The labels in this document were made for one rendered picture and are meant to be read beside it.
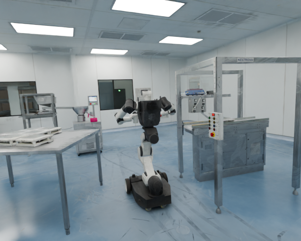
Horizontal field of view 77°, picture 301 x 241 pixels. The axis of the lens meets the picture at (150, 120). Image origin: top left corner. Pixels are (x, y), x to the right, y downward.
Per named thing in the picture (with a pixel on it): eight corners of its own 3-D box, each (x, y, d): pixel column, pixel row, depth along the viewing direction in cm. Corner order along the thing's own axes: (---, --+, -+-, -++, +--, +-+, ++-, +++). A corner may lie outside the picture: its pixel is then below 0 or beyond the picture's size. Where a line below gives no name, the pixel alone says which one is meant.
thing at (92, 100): (90, 120, 479) (88, 95, 471) (89, 120, 488) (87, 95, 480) (99, 119, 488) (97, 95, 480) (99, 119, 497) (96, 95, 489)
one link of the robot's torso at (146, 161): (160, 180, 236) (152, 143, 257) (144, 182, 231) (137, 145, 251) (157, 181, 250) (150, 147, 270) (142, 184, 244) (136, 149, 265)
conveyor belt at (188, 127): (191, 131, 263) (191, 127, 263) (183, 128, 288) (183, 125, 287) (269, 123, 298) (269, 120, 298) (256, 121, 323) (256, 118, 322)
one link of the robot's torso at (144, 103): (167, 126, 216) (166, 95, 212) (138, 129, 207) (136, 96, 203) (159, 124, 245) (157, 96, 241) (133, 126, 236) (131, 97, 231)
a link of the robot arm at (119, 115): (114, 125, 232) (123, 114, 219) (111, 116, 237) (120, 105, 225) (122, 125, 240) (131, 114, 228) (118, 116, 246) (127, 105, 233)
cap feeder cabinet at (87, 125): (76, 156, 438) (73, 124, 429) (75, 150, 490) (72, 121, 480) (103, 152, 463) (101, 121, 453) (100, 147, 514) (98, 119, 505)
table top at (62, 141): (-90, 158, 183) (-91, 154, 182) (4, 135, 291) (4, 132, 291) (60, 153, 172) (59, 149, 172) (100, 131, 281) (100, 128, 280)
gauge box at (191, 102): (191, 113, 255) (191, 98, 252) (188, 112, 265) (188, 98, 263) (206, 112, 261) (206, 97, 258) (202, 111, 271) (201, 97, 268)
